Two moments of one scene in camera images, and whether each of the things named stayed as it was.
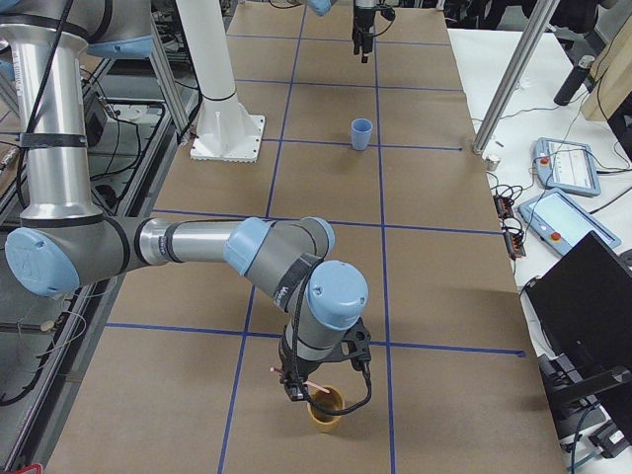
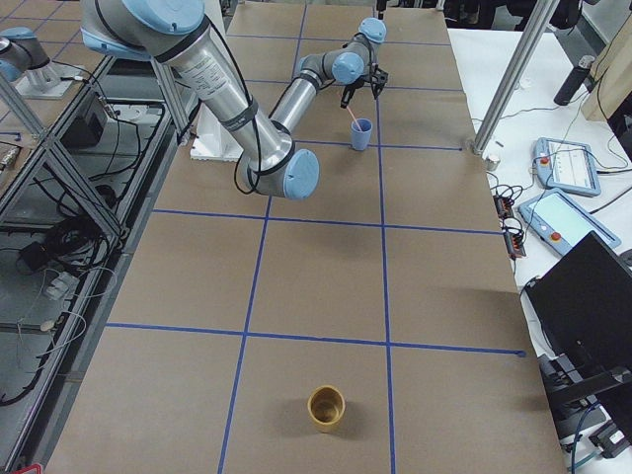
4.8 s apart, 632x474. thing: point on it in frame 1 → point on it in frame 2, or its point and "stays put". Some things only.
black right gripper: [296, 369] → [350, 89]
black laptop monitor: [583, 299] stays put
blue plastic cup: [360, 128] stays put
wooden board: [611, 75] stays put
